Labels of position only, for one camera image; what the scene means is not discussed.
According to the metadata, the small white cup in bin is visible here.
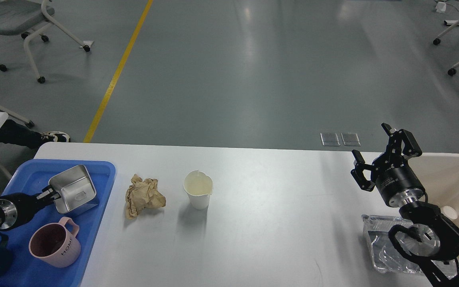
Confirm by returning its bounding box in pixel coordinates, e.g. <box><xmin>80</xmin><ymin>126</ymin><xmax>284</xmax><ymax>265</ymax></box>
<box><xmin>441</xmin><ymin>205</ymin><xmax>458</xmax><ymax>220</ymax></box>

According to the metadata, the person in beige hoodie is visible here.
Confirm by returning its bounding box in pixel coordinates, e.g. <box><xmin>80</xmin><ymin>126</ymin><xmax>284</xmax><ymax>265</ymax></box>
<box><xmin>0</xmin><ymin>119</ymin><xmax>71</xmax><ymax>149</ymax></box>

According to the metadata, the white paper cup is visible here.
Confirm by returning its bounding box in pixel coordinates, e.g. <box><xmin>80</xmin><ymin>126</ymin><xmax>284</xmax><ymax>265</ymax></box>
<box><xmin>183</xmin><ymin>170</ymin><xmax>213</xmax><ymax>210</ymax></box>

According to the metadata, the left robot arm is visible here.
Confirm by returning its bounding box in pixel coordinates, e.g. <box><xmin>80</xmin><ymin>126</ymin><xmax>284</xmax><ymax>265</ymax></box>
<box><xmin>0</xmin><ymin>185</ymin><xmax>62</xmax><ymax>231</ymax></box>

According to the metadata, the blue plastic tray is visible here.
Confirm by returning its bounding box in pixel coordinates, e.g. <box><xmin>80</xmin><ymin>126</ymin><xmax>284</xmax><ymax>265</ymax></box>
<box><xmin>0</xmin><ymin>159</ymin><xmax>116</xmax><ymax>287</ymax></box>

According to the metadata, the white power adapter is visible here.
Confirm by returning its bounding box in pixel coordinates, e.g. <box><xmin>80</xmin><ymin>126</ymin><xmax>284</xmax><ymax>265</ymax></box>
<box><xmin>435</xmin><ymin>1</ymin><xmax>447</xmax><ymax>14</ymax></box>

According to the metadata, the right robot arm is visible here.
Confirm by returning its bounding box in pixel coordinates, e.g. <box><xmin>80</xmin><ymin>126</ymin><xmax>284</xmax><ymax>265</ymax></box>
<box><xmin>350</xmin><ymin>122</ymin><xmax>459</xmax><ymax>287</ymax></box>

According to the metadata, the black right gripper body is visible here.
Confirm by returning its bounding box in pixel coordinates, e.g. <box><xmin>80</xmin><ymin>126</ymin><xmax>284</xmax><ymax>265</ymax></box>
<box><xmin>371</xmin><ymin>154</ymin><xmax>428</xmax><ymax>208</ymax></box>

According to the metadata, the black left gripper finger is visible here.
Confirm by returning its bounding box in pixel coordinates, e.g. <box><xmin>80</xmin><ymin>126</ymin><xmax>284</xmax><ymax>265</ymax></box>
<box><xmin>35</xmin><ymin>185</ymin><xmax>61</xmax><ymax>206</ymax></box>

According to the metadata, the grey office chair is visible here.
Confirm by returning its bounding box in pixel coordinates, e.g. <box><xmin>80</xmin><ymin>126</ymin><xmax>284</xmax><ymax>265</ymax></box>
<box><xmin>0</xmin><ymin>0</ymin><xmax>91</xmax><ymax>84</ymax></box>

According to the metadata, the beige plastic bin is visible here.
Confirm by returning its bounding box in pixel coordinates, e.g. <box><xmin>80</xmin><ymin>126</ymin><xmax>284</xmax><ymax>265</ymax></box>
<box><xmin>395</xmin><ymin>153</ymin><xmax>459</xmax><ymax>256</ymax></box>

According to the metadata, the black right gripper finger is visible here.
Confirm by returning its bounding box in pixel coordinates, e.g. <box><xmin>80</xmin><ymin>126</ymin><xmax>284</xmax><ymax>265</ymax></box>
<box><xmin>350</xmin><ymin>149</ymin><xmax>375</xmax><ymax>191</ymax></box>
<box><xmin>381</xmin><ymin>122</ymin><xmax>423</xmax><ymax>161</ymax></box>

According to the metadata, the floor socket plate left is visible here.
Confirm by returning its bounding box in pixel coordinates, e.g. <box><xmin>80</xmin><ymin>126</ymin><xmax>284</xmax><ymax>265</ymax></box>
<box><xmin>320</xmin><ymin>132</ymin><xmax>341</xmax><ymax>147</ymax></box>

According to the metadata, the stainless steel rectangular tray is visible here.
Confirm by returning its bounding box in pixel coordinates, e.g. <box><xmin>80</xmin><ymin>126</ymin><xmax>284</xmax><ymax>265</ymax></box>
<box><xmin>49</xmin><ymin>165</ymin><xmax>100</xmax><ymax>217</ymax></box>

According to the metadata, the pink HOME mug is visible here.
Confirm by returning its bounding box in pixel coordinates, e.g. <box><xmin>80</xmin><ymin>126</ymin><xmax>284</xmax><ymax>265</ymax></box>
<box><xmin>28</xmin><ymin>216</ymin><xmax>81</xmax><ymax>268</ymax></box>

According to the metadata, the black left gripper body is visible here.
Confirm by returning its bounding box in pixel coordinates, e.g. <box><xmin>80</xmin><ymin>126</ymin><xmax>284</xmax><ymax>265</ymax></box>
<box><xmin>0</xmin><ymin>193</ymin><xmax>46</xmax><ymax>231</ymax></box>

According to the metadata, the crumpled brown paper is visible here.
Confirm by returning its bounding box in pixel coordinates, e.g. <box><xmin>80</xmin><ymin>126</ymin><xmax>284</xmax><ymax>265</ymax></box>
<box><xmin>125</xmin><ymin>174</ymin><xmax>167</xmax><ymax>220</ymax></box>

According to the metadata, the aluminium foil container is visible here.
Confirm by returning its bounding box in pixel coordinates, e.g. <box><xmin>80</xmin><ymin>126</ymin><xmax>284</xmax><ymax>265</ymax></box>
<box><xmin>362</xmin><ymin>214</ymin><xmax>439</xmax><ymax>275</ymax></box>

